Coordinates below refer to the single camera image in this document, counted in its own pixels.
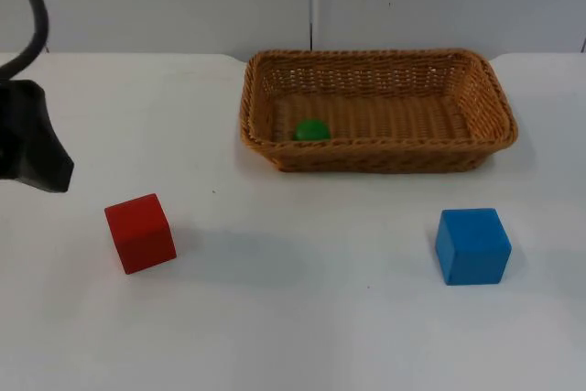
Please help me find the blue cube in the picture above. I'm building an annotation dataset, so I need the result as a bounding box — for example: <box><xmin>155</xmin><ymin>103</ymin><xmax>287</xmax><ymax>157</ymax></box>
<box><xmin>434</xmin><ymin>207</ymin><xmax>513</xmax><ymax>287</ymax></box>

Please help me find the brown wicker basket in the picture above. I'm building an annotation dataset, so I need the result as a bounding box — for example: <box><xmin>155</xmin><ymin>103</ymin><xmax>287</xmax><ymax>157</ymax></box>
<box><xmin>240</xmin><ymin>48</ymin><xmax>519</xmax><ymax>175</ymax></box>

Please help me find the red cube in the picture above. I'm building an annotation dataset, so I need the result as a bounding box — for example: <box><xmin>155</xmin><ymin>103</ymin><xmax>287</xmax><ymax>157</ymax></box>
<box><xmin>103</xmin><ymin>192</ymin><xmax>178</xmax><ymax>276</ymax></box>

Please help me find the green ball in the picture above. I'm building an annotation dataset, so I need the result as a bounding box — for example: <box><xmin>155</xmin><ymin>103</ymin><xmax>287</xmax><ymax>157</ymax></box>
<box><xmin>292</xmin><ymin>118</ymin><xmax>331</xmax><ymax>142</ymax></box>

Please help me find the black cable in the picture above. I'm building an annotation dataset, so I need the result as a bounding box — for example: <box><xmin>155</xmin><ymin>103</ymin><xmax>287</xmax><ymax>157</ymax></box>
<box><xmin>0</xmin><ymin>0</ymin><xmax>50</xmax><ymax>81</ymax></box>

